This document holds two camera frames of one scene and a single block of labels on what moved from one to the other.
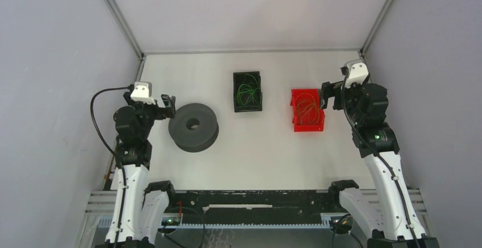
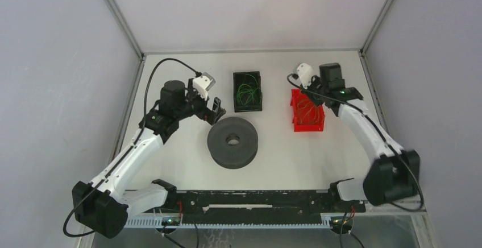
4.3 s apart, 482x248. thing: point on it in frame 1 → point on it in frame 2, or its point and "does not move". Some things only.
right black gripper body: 351,95 → 315,91
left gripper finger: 168,100 → 216,104
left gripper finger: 169,111 → 221,111
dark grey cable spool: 198,140 → 228,156
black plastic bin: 247,91 does not move
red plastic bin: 307,114 does not move
